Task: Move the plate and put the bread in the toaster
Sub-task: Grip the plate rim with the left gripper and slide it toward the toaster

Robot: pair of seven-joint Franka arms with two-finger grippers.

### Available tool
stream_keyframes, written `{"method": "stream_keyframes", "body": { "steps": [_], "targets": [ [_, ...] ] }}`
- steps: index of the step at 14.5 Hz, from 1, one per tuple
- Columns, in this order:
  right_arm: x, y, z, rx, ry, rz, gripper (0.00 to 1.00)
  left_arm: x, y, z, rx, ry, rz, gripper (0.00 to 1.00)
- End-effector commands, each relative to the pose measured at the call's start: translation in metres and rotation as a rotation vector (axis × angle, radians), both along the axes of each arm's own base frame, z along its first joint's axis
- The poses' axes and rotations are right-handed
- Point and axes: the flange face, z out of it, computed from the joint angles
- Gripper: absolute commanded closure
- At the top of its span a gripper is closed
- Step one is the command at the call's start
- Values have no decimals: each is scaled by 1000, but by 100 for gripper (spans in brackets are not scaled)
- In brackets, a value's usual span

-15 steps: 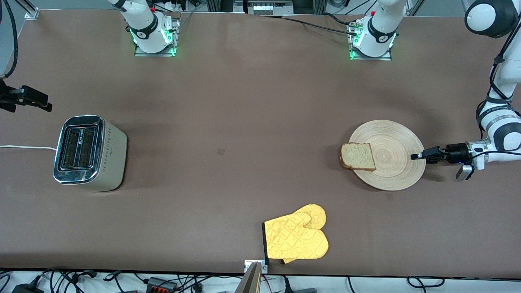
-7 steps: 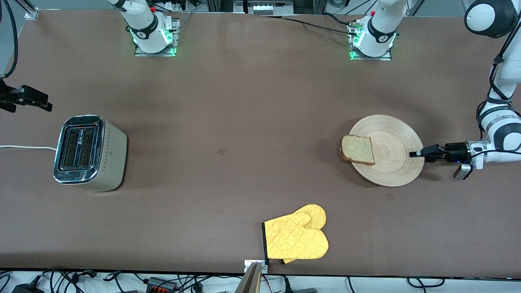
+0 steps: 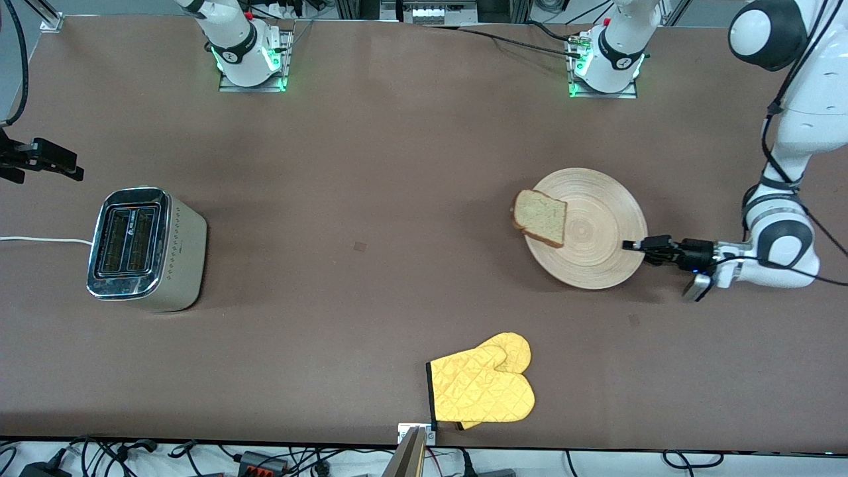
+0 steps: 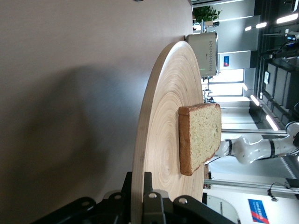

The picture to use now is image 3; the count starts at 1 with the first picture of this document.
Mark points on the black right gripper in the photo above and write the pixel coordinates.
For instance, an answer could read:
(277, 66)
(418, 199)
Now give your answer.
(32, 156)

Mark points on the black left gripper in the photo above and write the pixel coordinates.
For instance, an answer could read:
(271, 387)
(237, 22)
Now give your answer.
(697, 254)

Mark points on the round wooden plate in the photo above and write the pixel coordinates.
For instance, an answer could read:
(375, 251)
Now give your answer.
(596, 252)

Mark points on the brown bread slice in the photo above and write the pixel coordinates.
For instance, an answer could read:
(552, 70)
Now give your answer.
(540, 217)

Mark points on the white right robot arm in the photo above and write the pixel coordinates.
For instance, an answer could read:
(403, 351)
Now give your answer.
(238, 46)

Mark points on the silver two-slot toaster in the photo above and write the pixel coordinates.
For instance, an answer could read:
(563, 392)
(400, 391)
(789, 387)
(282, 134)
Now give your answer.
(179, 258)

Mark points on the yellow quilted oven mitt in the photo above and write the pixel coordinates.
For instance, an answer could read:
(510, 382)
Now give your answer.
(513, 348)
(477, 391)

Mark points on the black power adapter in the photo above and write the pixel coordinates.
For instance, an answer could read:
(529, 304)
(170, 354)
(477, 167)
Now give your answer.
(43, 470)

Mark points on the white power strip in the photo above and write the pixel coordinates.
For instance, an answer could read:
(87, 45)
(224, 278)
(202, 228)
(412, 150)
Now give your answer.
(444, 13)

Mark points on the red and black connector block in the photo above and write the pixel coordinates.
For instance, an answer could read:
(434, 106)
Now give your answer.
(264, 462)

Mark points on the silver corner bracket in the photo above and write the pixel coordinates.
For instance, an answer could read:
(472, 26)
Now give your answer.
(52, 23)

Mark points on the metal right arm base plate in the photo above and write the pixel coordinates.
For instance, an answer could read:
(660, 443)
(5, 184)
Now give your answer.
(228, 87)

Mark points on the small metal edge bracket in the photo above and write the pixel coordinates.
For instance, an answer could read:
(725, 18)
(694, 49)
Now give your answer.
(404, 434)

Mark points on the metal camera stand bar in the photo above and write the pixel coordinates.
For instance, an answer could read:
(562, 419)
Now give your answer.
(407, 460)

